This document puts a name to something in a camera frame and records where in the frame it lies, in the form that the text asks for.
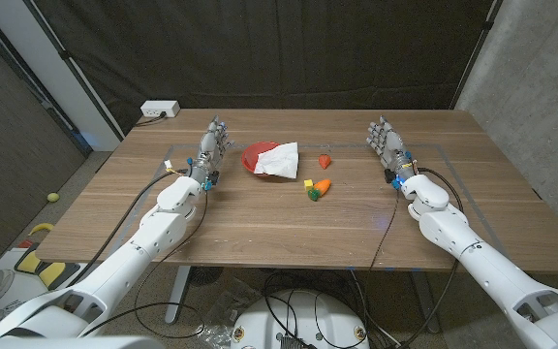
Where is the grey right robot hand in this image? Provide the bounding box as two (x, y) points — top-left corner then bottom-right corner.
(365, 115), (419, 190)

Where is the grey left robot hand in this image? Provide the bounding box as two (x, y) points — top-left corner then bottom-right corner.
(189, 114), (234, 191)

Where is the red bowl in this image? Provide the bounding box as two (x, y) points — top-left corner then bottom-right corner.
(240, 141), (299, 182)

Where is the white cloth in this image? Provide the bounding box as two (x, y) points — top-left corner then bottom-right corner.
(253, 142), (300, 180)

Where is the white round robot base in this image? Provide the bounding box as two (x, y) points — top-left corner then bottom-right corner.
(230, 289), (371, 349)

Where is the orange toy carrot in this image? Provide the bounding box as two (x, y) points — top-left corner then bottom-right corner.
(307, 178), (332, 203)

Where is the yellow toy banana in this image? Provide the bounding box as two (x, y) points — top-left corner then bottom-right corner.
(27, 222), (55, 238)

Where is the white power strip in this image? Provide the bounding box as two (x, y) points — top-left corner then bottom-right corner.
(139, 100), (181, 119)

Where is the black backdrop curtain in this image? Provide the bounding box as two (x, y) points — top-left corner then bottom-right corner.
(34, 0), (496, 135)

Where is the black backdrop stand pole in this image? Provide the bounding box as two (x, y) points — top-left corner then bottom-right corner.
(448, 0), (503, 111)
(21, 0), (125, 142)

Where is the black round fan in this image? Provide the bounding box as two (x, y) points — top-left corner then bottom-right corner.
(189, 265), (225, 287)

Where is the white table leg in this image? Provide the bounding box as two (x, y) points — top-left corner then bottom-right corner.
(164, 265), (192, 325)

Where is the clear plastic bag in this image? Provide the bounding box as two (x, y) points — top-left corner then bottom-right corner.
(194, 278), (261, 348)

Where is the grey table leg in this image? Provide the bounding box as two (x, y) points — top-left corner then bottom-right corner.
(409, 270), (441, 334)

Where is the black and yellow floor mat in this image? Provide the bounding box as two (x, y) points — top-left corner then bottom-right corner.
(14, 241), (81, 291)

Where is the black power strip cord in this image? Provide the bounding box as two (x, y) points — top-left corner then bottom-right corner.
(133, 111), (168, 128)

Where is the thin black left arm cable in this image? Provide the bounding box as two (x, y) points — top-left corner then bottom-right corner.
(79, 191), (210, 340)

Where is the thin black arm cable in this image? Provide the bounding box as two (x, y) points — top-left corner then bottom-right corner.
(368, 188), (401, 272)
(79, 191), (210, 340)

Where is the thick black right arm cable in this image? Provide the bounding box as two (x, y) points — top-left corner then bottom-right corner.
(399, 167), (465, 349)

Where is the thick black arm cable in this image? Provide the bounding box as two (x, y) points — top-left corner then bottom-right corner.
(65, 167), (191, 288)
(399, 167), (465, 349)

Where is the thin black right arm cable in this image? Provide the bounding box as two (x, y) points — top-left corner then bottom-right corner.
(368, 188), (401, 272)

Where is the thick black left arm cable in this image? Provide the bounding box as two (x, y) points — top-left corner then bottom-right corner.
(65, 167), (191, 288)

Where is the black cable loop on base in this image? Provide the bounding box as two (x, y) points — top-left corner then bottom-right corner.
(263, 270), (372, 349)

